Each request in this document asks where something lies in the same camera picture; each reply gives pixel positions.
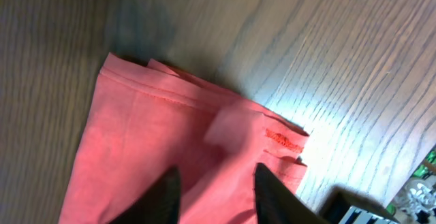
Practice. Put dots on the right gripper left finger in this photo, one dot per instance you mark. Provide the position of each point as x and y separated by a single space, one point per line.
159 204

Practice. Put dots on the red t-shirt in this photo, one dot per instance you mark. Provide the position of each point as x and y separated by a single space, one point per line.
145 119

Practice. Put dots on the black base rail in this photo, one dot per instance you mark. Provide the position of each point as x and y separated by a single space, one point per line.
345 207

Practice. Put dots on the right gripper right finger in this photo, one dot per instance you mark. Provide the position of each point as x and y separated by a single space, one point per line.
276 204

